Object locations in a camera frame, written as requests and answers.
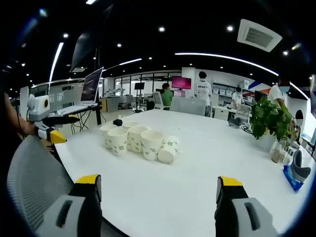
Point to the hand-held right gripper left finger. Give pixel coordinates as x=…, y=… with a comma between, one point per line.
x=74, y=212

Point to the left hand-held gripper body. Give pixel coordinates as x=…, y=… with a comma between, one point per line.
x=37, y=106

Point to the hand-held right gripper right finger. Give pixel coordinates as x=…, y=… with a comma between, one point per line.
x=243, y=212

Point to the cluster of printed paper cups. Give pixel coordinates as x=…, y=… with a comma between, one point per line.
x=138, y=144

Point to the person's left hand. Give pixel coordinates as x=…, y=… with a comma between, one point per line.
x=29, y=128

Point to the grey mesh chair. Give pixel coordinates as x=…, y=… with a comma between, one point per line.
x=34, y=172

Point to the open silver laptop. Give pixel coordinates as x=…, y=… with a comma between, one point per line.
x=90, y=87

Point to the small black object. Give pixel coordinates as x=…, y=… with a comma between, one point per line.
x=118, y=122

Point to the blue packet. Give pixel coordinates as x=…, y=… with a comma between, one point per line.
x=292, y=180

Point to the glass vase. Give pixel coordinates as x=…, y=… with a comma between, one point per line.
x=277, y=153

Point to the white table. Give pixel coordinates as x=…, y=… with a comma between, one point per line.
x=172, y=185

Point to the black monitor on stand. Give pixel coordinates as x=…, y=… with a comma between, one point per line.
x=139, y=86

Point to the grey object on table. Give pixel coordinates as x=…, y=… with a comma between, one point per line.
x=235, y=122

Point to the white office chair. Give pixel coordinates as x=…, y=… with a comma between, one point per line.
x=158, y=100

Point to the green leafy plant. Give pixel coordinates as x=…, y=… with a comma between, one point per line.
x=269, y=116

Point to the pink-lit monitor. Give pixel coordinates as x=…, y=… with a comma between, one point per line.
x=182, y=82

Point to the white ceiling air vent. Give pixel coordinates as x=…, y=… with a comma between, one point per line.
x=259, y=35

